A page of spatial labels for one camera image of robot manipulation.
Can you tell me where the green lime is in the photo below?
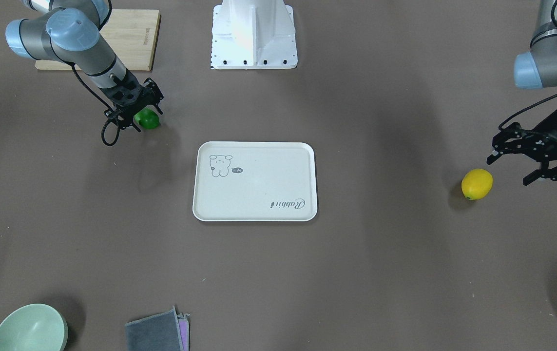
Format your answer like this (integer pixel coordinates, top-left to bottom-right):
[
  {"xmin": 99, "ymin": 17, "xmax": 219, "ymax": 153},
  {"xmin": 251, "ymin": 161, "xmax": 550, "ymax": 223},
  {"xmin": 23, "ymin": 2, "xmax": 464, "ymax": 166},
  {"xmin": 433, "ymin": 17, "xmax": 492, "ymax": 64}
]
[{"xmin": 134, "ymin": 107, "xmax": 160, "ymax": 129}]

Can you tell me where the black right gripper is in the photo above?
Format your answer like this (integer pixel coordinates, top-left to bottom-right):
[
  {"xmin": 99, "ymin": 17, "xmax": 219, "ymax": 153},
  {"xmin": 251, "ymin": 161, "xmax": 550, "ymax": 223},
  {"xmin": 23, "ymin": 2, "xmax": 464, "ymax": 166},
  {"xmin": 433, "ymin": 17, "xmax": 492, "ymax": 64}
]
[{"xmin": 104, "ymin": 78, "xmax": 163, "ymax": 133}]

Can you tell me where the yellow lemon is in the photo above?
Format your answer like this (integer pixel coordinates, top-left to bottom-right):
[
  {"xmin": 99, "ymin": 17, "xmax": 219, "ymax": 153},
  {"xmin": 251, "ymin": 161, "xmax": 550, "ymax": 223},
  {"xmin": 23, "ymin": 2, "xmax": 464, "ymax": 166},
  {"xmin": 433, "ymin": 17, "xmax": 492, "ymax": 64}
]
[{"xmin": 461, "ymin": 169, "xmax": 494, "ymax": 200}]

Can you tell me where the light green bowl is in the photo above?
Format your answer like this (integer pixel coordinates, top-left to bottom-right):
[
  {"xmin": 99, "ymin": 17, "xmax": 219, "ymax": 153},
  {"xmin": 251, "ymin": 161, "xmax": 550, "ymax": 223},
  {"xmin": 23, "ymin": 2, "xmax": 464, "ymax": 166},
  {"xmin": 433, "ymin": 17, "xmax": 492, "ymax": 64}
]
[{"xmin": 0, "ymin": 304, "xmax": 69, "ymax": 351}]

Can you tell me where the wooden cutting board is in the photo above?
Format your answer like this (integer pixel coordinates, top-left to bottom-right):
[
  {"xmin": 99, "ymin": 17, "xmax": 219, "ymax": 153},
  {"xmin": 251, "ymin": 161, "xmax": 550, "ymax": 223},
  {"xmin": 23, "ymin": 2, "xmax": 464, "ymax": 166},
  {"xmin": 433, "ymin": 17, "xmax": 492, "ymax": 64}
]
[{"xmin": 35, "ymin": 9, "xmax": 162, "ymax": 72}]

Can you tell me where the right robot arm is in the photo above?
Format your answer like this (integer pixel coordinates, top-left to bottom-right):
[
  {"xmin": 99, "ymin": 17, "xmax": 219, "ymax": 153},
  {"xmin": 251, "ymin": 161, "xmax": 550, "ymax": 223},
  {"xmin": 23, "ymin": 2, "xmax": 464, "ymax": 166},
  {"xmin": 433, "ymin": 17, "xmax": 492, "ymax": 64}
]
[{"xmin": 5, "ymin": 0, "xmax": 163, "ymax": 130}]

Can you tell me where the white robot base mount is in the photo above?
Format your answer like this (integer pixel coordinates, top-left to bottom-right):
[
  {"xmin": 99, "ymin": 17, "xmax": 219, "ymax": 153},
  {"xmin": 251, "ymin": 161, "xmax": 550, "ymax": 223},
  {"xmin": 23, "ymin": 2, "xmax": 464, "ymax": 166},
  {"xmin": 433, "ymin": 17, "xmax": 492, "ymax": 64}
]
[{"xmin": 210, "ymin": 0, "xmax": 298, "ymax": 70}]

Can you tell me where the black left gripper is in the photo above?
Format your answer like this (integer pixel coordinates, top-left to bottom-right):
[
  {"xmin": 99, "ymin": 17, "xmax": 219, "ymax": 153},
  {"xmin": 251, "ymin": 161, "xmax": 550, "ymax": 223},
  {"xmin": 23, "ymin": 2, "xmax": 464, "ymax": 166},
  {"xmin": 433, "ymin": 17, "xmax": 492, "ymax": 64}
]
[{"xmin": 487, "ymin": 109, "xmax": 557, "ymax": 186}]

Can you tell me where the folded grey cloth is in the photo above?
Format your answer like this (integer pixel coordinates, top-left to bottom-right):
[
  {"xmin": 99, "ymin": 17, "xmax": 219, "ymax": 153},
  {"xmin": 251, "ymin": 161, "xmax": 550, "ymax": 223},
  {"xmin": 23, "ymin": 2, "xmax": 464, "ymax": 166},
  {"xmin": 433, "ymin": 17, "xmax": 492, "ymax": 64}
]
[{"xmin": 125, "ymin": 307, "xmax": 191, "ymax": 351}]

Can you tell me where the white rabbit tray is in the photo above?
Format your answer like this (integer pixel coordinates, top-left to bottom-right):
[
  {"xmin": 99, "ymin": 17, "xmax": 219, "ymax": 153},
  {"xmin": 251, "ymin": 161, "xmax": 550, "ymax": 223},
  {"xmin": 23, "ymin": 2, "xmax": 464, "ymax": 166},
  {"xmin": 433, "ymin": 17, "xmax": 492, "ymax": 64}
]
[{"xmin": 192, "ymin": 141, "xmax": 318, "ymax": 222}]

